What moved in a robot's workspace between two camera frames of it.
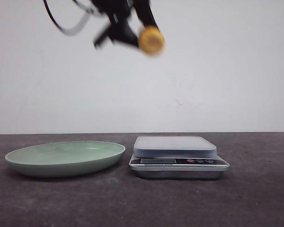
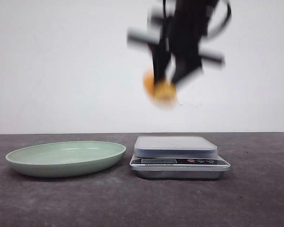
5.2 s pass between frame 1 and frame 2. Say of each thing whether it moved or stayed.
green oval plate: stayed
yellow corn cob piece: moved
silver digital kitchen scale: stayed
